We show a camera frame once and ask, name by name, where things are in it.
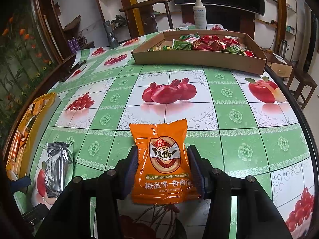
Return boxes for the wooden chair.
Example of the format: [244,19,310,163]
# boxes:
[119,0,174,38]

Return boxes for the white spray bottle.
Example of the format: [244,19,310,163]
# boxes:
[193,0,207,30]

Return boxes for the grey flashlight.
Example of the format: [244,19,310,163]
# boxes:
[103,21,119,49]

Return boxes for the silver foil snack bag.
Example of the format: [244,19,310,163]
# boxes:
[44,142,74,198]

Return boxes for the wooden stool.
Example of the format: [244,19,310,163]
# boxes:
[286,68,317,110]

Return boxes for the green fruit tablecloth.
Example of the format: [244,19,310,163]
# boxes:
[14,35,316,238]

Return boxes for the orange seed snack bag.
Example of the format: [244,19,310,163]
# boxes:
[130,119,201,205]

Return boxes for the purple bottles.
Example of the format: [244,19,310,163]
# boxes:
[68,37,81,54]

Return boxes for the red candies in tray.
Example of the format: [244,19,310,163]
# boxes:
[148,33,255,57]

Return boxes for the black smartphone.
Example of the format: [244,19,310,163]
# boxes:
[59,60,87,83]

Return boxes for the brown cardboard tray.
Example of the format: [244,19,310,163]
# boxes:
[131,30,267,74]

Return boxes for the electric kettle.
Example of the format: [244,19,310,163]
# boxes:
[278,39,290,59]

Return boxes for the yellow tray box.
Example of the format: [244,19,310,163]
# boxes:
[5,92,61,181]

